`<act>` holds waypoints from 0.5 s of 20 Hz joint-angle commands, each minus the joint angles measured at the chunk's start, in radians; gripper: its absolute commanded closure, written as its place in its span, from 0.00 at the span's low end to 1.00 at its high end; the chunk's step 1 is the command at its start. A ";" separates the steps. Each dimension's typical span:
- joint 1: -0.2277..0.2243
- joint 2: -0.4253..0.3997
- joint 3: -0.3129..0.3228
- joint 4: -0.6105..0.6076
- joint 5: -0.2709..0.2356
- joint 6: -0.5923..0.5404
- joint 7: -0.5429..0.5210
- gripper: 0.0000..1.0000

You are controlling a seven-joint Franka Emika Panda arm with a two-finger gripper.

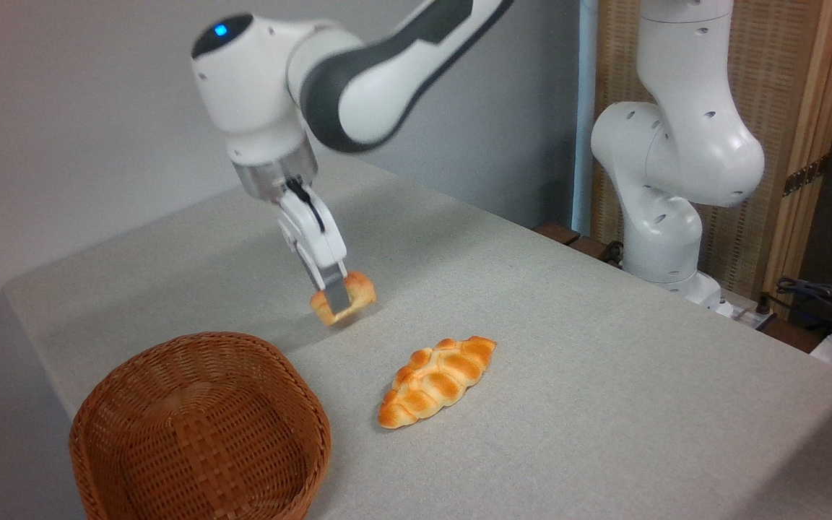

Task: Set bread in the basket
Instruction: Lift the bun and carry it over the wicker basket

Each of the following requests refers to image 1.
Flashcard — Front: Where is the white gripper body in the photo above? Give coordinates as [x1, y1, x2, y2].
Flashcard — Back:
[277, 189, 349, 288]

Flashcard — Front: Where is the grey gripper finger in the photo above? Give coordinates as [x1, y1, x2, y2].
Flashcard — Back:
[321, 271, 353, 319]

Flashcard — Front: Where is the round orange bread roll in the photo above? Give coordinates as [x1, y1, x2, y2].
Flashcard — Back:
[309, 271, 377, 326]

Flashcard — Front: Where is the long braided bread loaf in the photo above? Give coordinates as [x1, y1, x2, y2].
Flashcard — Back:
[378, 335, 498, 430]

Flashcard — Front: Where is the brown woven wicker basket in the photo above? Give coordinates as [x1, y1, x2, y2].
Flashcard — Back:
[69, 331, 332, 520]

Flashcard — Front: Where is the light blue vertical pipe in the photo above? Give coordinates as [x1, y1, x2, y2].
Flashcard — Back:
[571, 0, 599, 235]

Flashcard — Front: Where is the metal screen hinge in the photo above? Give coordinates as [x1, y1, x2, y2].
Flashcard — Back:
[783, 155, 830, 197]

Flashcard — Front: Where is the wood and rattan folding screen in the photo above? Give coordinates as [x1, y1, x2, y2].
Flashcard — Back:
[593, 0, 832, 304]

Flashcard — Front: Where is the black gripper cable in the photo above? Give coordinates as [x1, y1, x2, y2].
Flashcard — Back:
[285, 177, 326, 233]

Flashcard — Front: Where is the black cable bundle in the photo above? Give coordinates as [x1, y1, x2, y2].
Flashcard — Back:
[776, 277, 832, 340]

